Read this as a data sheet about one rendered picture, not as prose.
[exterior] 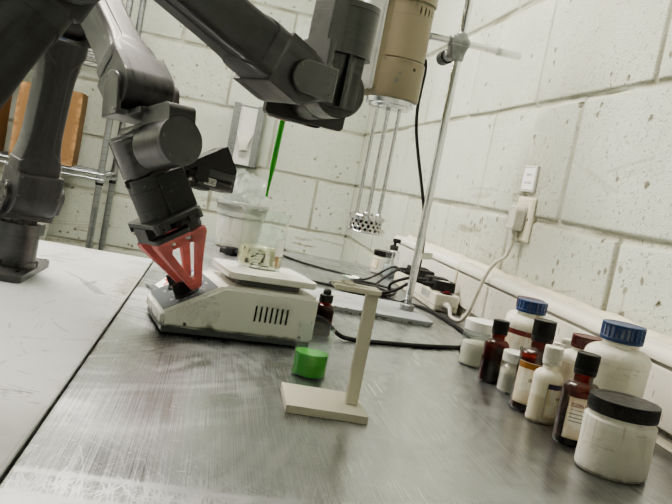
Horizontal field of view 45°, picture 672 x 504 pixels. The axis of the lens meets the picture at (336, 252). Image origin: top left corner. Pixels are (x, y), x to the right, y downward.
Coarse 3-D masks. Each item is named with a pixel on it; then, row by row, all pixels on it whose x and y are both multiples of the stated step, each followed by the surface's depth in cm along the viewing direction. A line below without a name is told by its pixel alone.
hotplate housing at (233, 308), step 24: (216, 288) 101; (240, 288) 102; (264, 288) 105; (288, 288) 106; (168, 312) 99; (192, 312) 100; (216, 312) 101; (240, 312) 102; (264, 312) 103; (288, 312) 104; (312, 312) 105; (216, 336) 101; (240, 336) 103; (264, 336) 104; (288, 336) 104
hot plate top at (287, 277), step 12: (216, 264) 109; (228, 264) 108; (228, 276) 102; (240, 276) 102; (252, 276) 102; (264, 276) 103; (276, 276) 105; (288, 276) 107; (300, 276) 110; (312, 288) 105
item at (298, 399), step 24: (336, 288) 78; (360, 288) 78; (360, 336) 80; (360, 360) 80; (288, 384) 84; (360, 384) 80; (288, 408) 76; (312, 408) 77; (336, 408) 78; (360, 408) 80
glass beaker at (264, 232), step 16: (256, 208) 110; (256, 224) 105; (272, 224) 105; (288, 224) 107; (240, 240) 107; (256, 240) 105; (272, 240) 105; (240, 256) 106; (256, 256) 105; (272, 256) 106; (272, 272) 106
